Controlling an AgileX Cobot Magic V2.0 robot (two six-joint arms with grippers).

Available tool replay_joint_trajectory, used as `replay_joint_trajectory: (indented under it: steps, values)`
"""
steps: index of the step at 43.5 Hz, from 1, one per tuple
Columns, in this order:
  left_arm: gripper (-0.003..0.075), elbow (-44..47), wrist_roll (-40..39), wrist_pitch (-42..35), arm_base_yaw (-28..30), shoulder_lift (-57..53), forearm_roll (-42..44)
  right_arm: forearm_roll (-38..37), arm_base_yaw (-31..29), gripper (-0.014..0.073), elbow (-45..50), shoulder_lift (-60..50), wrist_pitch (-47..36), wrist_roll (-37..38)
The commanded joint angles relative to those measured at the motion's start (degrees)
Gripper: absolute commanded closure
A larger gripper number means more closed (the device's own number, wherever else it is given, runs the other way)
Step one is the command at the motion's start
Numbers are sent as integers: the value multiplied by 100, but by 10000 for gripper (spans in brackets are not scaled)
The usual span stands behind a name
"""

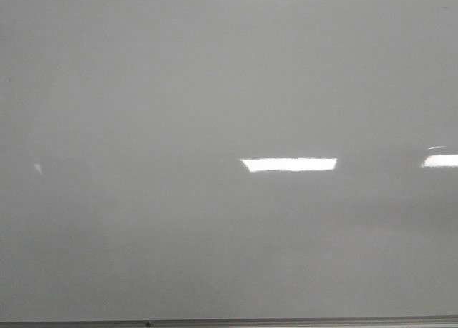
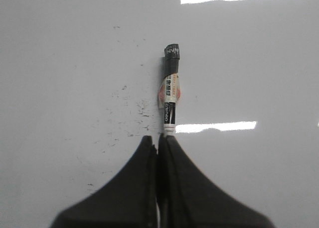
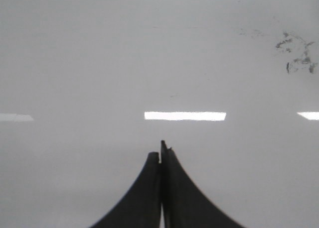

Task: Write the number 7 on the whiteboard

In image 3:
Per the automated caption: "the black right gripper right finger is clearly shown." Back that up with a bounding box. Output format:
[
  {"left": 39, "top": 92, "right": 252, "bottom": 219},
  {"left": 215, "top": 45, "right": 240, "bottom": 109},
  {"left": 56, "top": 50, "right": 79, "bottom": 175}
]
[{"left": 161, "top": 140, "right": 242, "bottom": 228}]

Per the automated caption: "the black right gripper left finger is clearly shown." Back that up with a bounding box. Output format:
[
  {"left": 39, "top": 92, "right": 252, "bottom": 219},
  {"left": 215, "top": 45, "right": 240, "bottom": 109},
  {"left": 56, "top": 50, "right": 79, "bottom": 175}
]
[{"left": 92, "top": 152, "right": 161, "bottom": 228}]

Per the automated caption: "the white whiteboard with aluminium frame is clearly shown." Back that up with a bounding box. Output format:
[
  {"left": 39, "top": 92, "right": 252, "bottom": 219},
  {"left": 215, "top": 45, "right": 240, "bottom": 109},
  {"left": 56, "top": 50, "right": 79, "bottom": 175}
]
[{"left": 0, "top": 0, "right": 319, "bottom": 228}]

